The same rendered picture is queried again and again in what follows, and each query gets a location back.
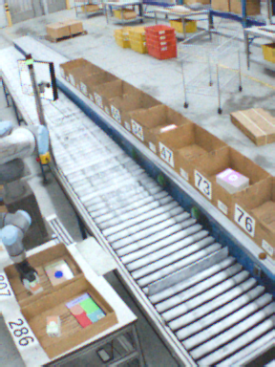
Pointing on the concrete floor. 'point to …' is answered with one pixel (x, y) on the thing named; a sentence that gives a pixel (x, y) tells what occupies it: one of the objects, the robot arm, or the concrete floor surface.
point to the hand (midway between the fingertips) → (33, 286)
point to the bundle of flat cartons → (255, 125)
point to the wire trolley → (211, 66)
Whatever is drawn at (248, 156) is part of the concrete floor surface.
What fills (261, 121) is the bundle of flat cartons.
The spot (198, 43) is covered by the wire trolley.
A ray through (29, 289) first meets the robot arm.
